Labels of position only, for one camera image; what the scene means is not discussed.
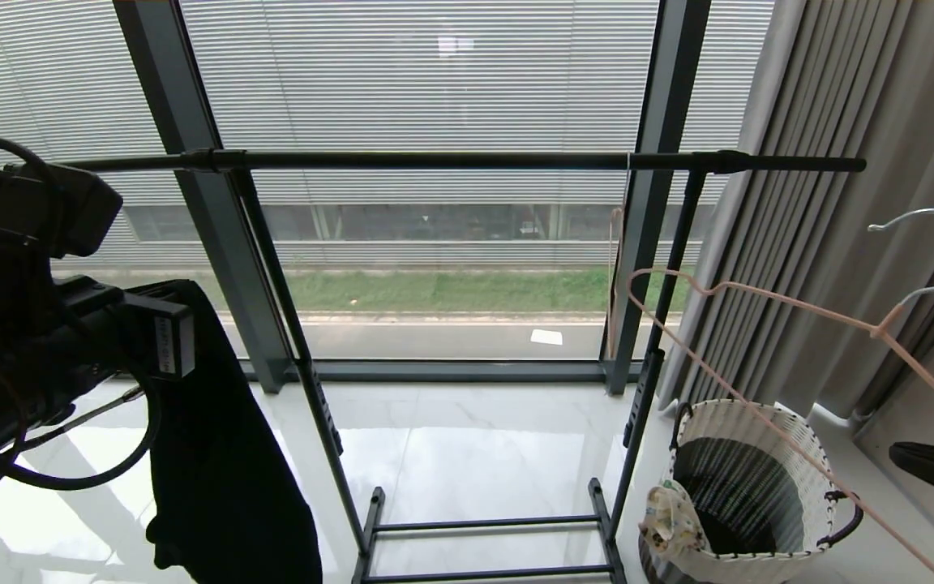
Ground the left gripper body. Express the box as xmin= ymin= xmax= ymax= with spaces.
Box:
xmin=52 ymin=278 xmax=197 ymax=384

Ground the black garment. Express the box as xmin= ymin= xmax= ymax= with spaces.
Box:
xmin=122 ymin=280 xmax=323 ymax=584

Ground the pink clothes hanger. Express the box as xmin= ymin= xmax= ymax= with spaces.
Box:
xmin=626 ymin=208 xmax=934 ymax=584
xmin=606 ymin=154 xmax=632 ymax=359

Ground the black clothes rack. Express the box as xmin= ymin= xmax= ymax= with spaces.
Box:
xmin=62 ymin=148 xmax=868 ymax=584

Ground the white laundry basket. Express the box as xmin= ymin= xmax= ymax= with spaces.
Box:
xmin=637 ymin=397 xmax=865 ymax=584

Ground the window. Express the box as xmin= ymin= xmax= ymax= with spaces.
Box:
xmin=0 ymin=0 xmax=776 ymax=396

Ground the cream printed garment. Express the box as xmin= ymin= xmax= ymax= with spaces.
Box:
xmin=639 ymin=479 xmax=707 ymax=560

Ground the beige curtain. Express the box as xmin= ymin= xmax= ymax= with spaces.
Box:
xmin=662 ymin=0 xmax=934 ymax=423

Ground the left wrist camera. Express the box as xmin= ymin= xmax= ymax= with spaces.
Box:
xmin=0 ymin=161 xmax=125 ymax=341

